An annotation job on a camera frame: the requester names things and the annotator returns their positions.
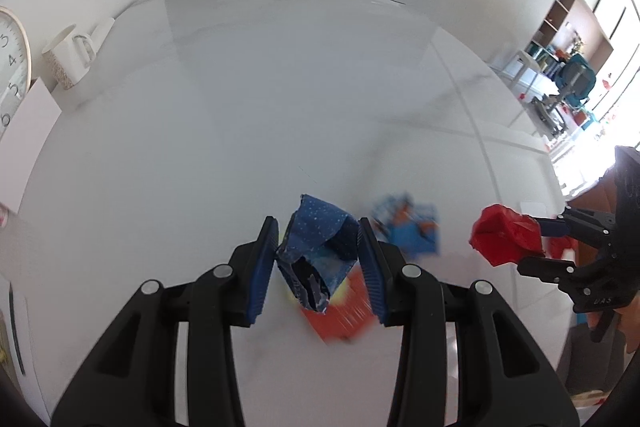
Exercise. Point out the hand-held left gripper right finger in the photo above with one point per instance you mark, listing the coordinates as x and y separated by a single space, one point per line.
372 267

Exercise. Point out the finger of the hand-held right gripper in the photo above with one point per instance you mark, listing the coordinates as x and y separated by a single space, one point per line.
545 268
550 227

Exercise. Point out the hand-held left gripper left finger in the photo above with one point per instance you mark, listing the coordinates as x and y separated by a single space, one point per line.
262 267

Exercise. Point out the red wrapper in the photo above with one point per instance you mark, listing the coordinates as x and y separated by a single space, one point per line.
505 234

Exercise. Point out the dark blue wrapper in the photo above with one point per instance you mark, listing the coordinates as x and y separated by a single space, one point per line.
315 247

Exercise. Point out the yellow crumpled wrapper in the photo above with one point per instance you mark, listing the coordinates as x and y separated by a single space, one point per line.
344 294

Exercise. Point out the blue orange crumpled wrapper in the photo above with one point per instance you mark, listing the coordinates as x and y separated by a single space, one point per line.
410 232

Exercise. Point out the red flat packet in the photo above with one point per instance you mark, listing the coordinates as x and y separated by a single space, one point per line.
345 322

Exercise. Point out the blue office chair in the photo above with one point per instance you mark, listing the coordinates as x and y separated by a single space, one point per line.
575 79

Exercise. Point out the white stool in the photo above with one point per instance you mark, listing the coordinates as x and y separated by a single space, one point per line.
525 69

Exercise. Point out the wooden bookshelf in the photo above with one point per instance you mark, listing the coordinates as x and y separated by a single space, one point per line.
570 27

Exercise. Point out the black pen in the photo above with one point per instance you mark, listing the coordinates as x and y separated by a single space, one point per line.
16 332

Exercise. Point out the small pink bottle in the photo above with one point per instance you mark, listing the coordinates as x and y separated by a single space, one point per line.
3 215

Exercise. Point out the white rectangular box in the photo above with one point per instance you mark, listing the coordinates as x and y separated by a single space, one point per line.
27 142

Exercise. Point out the white paper sheet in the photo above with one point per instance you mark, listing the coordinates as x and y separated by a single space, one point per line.
17 387

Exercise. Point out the small white pitcher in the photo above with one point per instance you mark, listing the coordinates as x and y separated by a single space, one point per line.
102 32

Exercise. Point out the white speckled mug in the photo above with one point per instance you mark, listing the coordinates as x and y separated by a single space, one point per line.
62 57

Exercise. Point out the round wall clock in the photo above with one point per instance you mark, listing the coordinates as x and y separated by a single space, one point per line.
12 72

